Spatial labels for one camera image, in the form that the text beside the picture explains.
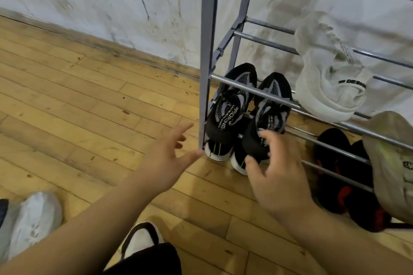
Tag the beige worn sneaker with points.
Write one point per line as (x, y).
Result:
(393, 168)

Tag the white knit sneaker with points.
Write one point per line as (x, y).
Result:
(329, 88)

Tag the person's left thumb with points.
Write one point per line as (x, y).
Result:
(190, 159)

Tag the person's left forearm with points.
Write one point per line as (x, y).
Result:
(84, 229)

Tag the black grey mesh sneaker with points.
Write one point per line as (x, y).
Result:
(271, 107)
(227, 113)

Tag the person's right thumb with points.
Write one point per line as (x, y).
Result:
(253, 166)

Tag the person's black trousers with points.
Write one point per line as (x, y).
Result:
(151, 262)

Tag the person's right forearm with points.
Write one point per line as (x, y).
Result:
(348, 245)

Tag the black red sneaker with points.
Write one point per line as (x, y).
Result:
(364, 204)
(332, 168)

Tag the person's right hand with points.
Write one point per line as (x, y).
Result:
(284, 184)

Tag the grey metal shoe rack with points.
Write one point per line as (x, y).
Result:
(208, 42)

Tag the person's left hand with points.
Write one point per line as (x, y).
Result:
(159, 165)

